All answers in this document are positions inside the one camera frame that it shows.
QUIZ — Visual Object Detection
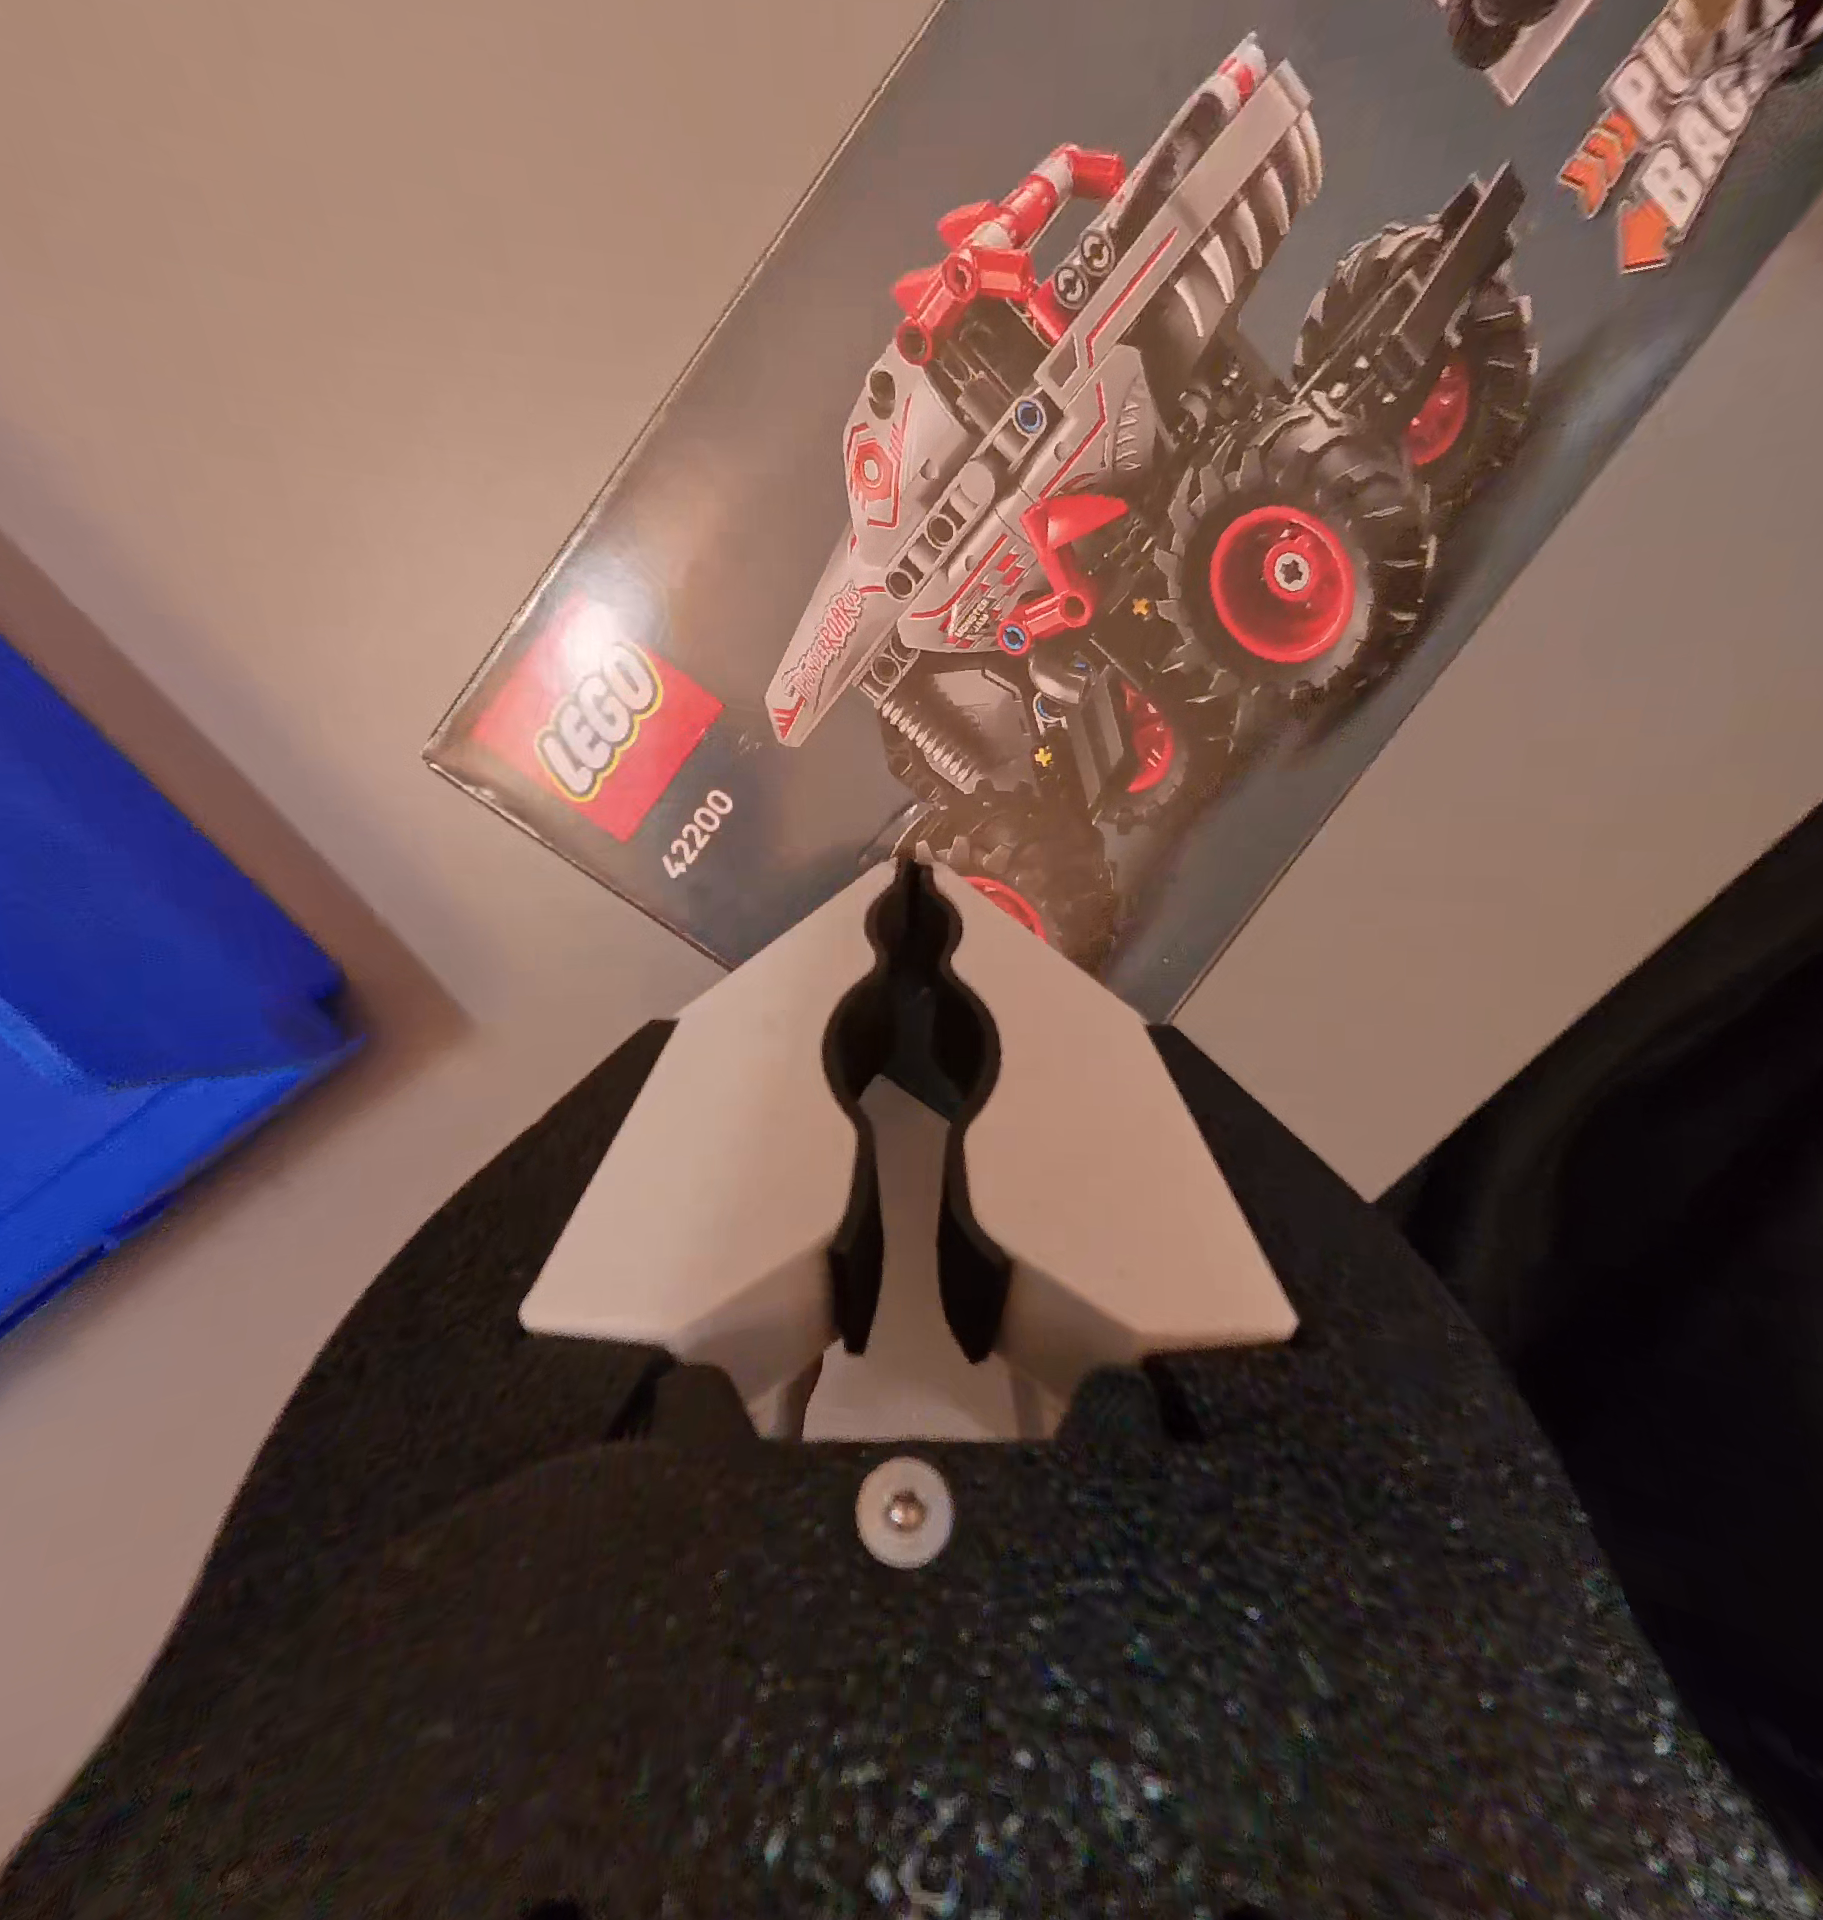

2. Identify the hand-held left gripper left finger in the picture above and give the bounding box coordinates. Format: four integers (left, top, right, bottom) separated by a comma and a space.
519, 856, 915, 1441

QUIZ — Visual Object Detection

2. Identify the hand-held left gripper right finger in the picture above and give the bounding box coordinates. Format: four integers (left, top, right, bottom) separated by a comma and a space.
911, 861, 1301, 1443

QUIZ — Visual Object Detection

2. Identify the monster truck toy box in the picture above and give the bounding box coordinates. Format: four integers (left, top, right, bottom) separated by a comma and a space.
422, 0, 1823, 1023

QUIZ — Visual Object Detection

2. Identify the dark cloth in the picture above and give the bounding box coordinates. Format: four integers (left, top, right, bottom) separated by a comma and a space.
1376, 778, 1823, 1920

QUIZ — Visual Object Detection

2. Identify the blue plastic bin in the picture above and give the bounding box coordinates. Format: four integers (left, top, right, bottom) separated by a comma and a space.
0, 589, 368, 1375

